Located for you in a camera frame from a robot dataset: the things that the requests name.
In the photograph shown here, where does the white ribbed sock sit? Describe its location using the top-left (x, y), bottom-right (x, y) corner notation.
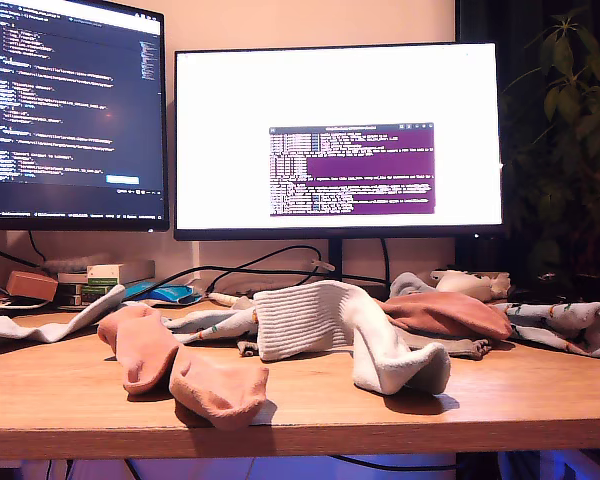
top-left (252, 279), bottom-right (452, 396)
top-left (0, 283), bottom-right (127, 344)

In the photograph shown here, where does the pale blue toucan sock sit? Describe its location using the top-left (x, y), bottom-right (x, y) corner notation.
top-left (162, 305), bottom-right (259, 346)
top-left (388, 272), bottom-right (600, 359)

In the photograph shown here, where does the salmon pink ankle sock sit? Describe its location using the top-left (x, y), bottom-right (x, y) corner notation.
top-left (96, 305), bottom-right (270, 432)
top-left (379, 291), bottom-right (514, 342)

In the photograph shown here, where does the blue plastic packet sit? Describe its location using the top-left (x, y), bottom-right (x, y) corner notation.
top-left (124, 280), bottom-right (204, 307)

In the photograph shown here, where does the white screen monitor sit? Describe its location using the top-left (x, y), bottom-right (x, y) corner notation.
top-left (173, 41), bottom-right (506, 286)

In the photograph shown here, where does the white and green box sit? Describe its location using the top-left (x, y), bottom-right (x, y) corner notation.
top-left (86, 263), bottom-right (124, 287)

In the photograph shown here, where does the dark code screen monitor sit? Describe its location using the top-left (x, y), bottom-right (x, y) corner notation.
top-left (0, 0), bottom-right (170, 232)

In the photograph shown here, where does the black table leg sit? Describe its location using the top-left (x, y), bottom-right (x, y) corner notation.
top-left (454, 451), bottom-right (501, 480)

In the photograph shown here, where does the green leafy houseplant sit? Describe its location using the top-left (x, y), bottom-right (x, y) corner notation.
top-left (499, 4), bottom-right (600, 291)

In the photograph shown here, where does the black cable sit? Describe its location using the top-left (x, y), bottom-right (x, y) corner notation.
top-left (379, 238), bottom-right (392, 289)
top-left (205, 267), bottom-right (392, 296)
top-left (329, 453), bottom-right (459, 472)
top-left (122, 243), bottom-right (325, 304)
top-left (0, 239), bottom-right (44, 271)

